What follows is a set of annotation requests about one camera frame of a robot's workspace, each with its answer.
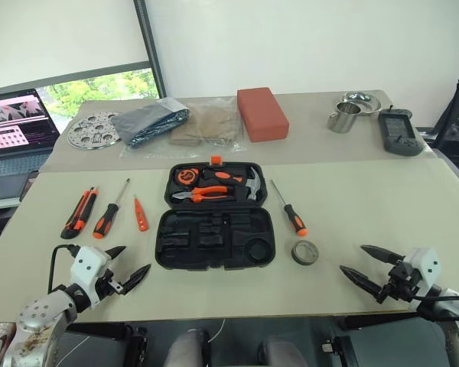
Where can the stainless steel mug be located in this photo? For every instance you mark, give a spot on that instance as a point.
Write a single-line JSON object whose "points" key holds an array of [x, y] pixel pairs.
{"points": [[344, 120]]}

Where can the grey window frame post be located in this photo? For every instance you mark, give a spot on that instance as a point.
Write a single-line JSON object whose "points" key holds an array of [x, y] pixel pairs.
{"points": [[149, 46]]}

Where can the grey rounded robot leg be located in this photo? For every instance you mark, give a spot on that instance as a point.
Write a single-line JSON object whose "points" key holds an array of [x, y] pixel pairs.
{"points": [[187, 349], [283, 353]]}

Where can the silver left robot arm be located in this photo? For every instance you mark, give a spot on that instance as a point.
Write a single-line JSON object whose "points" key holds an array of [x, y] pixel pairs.
{"points": [[34, 317]]}

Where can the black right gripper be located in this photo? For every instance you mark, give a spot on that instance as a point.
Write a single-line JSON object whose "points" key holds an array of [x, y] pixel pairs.
{"points": [[399, 281]]}

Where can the black handheld controller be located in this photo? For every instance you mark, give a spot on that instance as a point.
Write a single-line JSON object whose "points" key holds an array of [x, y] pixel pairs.
{"points": [[399, 132]]}

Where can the open laptop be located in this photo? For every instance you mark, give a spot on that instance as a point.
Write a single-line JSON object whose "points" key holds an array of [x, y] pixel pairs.
{"points": [[15, 126]]}

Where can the large orange black screwdriver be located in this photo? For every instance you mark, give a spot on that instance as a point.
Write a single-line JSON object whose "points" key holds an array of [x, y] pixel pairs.
{"points": [[105, 221]]}

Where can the red rectangular block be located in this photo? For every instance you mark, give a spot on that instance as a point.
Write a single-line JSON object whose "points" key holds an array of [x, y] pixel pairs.
{"points": [[264, 112]]}

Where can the black tool case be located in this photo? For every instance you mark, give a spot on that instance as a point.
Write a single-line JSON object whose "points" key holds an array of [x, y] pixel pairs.
{"points": [[214, 233]]}

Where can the orange voltage tester pen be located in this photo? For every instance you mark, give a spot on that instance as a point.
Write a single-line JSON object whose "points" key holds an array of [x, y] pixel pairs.
{"points": [[140, 216]]}

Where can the orange black utility knife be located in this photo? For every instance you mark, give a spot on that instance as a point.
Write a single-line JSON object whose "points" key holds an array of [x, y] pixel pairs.
{"points": [[76, 218]]}

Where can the stainless steel bowl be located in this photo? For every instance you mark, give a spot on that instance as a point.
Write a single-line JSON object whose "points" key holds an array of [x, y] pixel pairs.
{"points": [[369, 102]]}

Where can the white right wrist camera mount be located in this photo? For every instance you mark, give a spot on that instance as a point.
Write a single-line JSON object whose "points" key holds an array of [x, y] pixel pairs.
{"points": [[424, 267]]}

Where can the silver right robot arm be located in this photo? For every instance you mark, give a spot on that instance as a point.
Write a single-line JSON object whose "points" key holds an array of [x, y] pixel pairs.
{"points": [[451, 329]]}

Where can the perforated round metal plate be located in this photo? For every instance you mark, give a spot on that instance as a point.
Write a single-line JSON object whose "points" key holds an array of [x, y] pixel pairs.
{"points": [[88, 134]]}

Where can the beige cloth in plastic bag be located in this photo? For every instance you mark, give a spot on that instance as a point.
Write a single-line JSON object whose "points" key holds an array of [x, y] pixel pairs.
{"points": [[206, 124]]}

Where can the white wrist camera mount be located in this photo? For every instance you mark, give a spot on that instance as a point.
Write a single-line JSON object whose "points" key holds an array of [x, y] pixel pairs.
{"points": [[88, 264], [424, 267]]}

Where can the dark blue bagged fabric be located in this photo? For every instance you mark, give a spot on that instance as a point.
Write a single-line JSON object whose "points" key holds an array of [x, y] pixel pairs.
{"points": [[145, 120]]}

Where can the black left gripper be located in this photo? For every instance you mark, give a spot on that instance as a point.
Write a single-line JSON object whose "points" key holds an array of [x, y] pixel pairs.
{"points": [[109, 284]]}

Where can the grey electrical tape roll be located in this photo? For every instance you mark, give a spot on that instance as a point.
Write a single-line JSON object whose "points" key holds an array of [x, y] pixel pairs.
{"points": [[305, 261]]}

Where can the slim orange black screwdriver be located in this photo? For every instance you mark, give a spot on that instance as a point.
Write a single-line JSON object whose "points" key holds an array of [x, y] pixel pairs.
{"points": [[294, 219]]}

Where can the orange black tape measure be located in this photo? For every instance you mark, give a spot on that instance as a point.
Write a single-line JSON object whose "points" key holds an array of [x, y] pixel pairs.
{"points": [[186, 177]]}

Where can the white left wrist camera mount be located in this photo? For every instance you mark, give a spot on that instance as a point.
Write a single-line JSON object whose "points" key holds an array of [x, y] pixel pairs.
{"points": [[88, 264]]}

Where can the black mesh office chair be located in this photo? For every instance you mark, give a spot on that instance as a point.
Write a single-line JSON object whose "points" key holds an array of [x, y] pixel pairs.
{"points": [[457, 122]]}

